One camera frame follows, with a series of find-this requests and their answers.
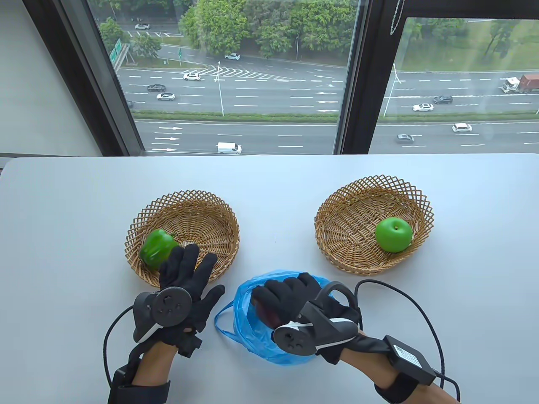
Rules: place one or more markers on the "person's left hand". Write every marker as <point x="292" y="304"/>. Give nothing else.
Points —
<point x="185" y="269"/>

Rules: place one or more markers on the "person's right hand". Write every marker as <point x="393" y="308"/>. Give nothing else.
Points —
<point x="290" y="294"/>

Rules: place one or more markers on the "dark purple toy fruit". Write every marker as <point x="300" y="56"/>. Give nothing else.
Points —
<point x="264" y="315"/>

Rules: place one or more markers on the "green toy bell pepper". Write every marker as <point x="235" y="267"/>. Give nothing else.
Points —
<point x="156" y="250"/>

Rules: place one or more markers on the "blue plastic bag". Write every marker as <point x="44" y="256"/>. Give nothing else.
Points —
<point x="248" y="336"/>

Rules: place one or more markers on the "green toy apple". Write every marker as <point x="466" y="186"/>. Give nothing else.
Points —
<point x="393" y="235"/>

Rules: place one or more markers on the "person's left forearm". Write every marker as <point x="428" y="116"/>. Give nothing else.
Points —
<point x="156" y="364"/>

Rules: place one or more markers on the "person's right forearm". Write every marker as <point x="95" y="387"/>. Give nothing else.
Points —
<point x="366" y="362"/>

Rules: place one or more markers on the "black round hand tracker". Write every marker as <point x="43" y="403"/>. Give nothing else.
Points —
<point x="294" y="336"/>
<point x="170" y="307"/>

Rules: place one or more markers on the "round wicker basket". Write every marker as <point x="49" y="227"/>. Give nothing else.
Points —
<point x="206" y="219"/>
<point x="349" y="227"/>

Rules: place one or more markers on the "black wrist camera unit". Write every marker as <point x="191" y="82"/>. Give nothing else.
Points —
<point x="139" y="391"/>
<point x="410" y="357"/>

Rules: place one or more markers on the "black window frame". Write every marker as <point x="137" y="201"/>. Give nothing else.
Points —
<point x="366" y="63"/>

